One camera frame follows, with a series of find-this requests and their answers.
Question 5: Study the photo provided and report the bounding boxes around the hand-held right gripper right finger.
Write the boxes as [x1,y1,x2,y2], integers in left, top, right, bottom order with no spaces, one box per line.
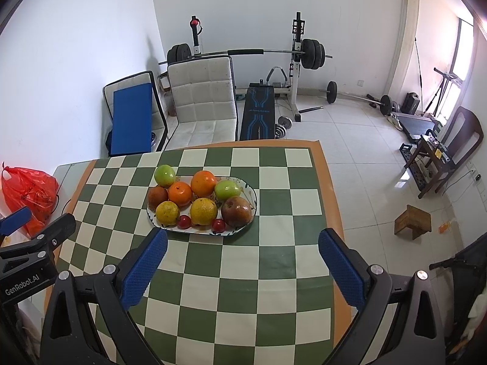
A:
[317,228,447,365]

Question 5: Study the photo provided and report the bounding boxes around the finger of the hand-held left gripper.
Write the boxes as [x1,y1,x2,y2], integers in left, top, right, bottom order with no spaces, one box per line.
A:
[0,206,33,238]
[0,213,77,270]

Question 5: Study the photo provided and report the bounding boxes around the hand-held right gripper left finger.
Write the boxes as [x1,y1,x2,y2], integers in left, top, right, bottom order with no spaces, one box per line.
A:
[40,228,170,365]

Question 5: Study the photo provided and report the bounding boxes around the small yellow orange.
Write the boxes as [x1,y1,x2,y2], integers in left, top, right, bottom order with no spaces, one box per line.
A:
[155,201,180,226]

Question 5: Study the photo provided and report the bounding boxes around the dark red-brown fruit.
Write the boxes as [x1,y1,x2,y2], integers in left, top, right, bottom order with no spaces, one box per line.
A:
[148,186,169,207]

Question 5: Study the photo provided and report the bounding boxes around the large yellow orange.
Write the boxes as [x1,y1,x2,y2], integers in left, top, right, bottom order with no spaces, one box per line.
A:
[190,198,219,226]

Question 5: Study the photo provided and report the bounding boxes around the bright orange tangerine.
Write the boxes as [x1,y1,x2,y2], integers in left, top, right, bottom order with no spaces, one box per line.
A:
[168,181,193,207]

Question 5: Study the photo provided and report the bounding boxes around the small green apple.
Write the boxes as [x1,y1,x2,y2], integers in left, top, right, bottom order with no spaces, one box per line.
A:
[154,165,177,188]

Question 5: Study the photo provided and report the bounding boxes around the brown-red apple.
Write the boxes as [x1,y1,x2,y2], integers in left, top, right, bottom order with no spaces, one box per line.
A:
[221,196,253,228]

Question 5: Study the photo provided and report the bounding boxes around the large green apple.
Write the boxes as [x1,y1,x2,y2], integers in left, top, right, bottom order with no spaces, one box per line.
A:
[214,180,242,202]

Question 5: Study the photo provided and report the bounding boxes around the floral ceramic plate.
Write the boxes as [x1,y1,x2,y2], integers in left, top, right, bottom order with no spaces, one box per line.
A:
[146,176,258,235]

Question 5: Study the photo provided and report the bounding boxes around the red plastic bag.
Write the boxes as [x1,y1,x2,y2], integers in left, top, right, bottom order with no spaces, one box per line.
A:
[1,163,60,236]

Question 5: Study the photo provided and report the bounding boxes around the green checkered tablecloth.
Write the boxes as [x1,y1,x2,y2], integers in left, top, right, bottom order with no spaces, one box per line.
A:
[44,139,352,365]

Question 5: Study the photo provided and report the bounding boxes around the small wooden stool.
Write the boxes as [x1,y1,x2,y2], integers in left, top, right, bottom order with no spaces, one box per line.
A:
[394,204,432,240]

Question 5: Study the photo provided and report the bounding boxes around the black perforated board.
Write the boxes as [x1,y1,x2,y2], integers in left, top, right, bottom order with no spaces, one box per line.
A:
[399,142,434,194]

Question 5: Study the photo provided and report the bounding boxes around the black chair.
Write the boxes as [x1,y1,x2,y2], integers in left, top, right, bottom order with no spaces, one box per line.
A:
[429,236,487,354]

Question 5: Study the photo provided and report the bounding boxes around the blue cushion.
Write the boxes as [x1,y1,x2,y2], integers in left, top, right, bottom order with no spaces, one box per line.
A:
[112,84,153,156]

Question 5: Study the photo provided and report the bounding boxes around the white folded floor chair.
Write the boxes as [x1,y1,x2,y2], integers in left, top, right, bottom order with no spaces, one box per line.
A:
[103,70,170,156]

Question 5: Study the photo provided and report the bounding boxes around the chrome dumbbell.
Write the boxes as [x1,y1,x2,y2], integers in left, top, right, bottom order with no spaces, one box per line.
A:
[275,116,293,138]

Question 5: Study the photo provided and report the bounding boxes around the black treadmill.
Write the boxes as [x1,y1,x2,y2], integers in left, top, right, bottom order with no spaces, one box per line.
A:
[398,67,463,142]

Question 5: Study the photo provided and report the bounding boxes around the long floor barbell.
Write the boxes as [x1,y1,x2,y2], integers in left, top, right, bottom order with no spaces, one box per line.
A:
[326,81,394,117]

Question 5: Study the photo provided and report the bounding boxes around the black speaker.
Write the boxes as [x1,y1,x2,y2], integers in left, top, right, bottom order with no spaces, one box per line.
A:
[404,92,421,115]

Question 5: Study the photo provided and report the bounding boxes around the dark wooden chair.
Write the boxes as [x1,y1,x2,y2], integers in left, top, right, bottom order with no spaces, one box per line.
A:
[404,106,485,199]

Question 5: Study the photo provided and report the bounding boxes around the white padded floor chair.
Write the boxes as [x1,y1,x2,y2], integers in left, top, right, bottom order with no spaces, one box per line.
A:
[162,56,240,151]

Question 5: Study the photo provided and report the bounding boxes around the white barbell rack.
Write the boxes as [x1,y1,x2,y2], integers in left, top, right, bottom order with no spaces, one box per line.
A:
[190,11,325,123]

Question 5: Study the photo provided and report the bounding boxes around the barbell with black plates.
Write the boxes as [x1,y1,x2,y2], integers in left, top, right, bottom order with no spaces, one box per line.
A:
[158,38,334,71]

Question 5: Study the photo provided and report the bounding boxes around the black cable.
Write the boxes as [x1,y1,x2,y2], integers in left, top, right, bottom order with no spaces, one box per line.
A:
[443,167,483,195]

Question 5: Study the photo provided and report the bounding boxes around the grey exercise handle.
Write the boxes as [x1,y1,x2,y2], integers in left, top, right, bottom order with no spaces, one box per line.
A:
[266,66,292,89]

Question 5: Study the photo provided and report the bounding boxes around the cream door frame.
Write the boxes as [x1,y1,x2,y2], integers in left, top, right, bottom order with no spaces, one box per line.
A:
[387,0,476,97]

